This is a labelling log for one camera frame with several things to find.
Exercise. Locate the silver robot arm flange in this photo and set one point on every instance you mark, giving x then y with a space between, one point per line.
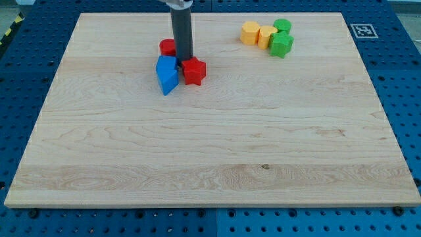
178 4

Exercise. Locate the red star block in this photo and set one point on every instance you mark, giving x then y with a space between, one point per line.
194 71

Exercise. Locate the blue pentagon block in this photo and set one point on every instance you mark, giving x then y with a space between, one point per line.
167 73

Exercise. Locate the red cylinder block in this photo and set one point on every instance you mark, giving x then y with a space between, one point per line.
167 47

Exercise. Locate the yellow hexagon block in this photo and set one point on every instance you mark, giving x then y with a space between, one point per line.
250 32

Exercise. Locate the wooden board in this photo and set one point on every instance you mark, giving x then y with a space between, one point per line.
307 130

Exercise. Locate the yellow heart block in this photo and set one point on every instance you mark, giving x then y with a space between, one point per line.
264 36

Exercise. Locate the green star block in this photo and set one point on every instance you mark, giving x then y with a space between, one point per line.
280 44

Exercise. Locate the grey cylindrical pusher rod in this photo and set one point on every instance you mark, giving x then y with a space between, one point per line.
182 32

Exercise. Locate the green cylinder block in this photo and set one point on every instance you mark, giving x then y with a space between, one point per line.
282 25

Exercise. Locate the white fiducial marker tag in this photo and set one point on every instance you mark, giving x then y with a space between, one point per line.
364 31

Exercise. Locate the yellow black hazard tape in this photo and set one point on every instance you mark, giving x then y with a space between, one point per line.
12 30

